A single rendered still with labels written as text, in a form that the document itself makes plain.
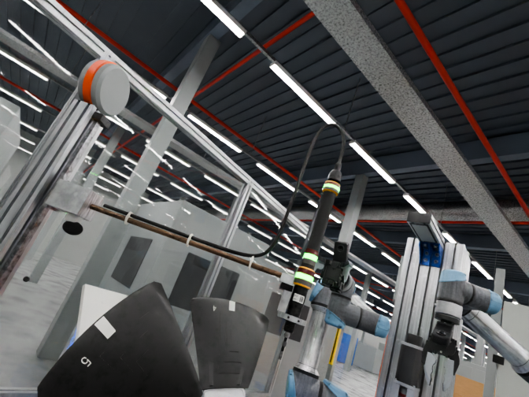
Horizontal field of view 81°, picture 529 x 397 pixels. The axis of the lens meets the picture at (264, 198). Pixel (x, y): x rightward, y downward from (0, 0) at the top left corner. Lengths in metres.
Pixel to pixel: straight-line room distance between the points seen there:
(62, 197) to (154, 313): 0.43
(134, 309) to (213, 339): 0.28
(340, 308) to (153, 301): 0.75
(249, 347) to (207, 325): 0.12
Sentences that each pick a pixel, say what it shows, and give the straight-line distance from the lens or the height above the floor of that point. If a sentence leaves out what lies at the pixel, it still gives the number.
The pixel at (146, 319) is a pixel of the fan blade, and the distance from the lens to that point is 0.62.
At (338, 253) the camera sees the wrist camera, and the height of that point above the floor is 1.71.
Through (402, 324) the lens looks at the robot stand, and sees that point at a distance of 1.66.
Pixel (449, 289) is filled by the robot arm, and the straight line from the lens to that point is 1.21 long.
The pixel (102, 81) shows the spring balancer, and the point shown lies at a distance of 1.02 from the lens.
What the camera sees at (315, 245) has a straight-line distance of 0.79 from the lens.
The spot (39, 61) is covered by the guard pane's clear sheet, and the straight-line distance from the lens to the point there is 1.18.
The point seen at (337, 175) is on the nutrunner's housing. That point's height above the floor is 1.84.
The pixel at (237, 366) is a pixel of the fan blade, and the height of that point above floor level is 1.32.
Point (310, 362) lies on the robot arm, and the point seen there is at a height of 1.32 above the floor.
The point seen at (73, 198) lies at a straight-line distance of 0.91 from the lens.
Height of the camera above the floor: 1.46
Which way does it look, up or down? 18 degrees up
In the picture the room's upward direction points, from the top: 21 degrees clockwise
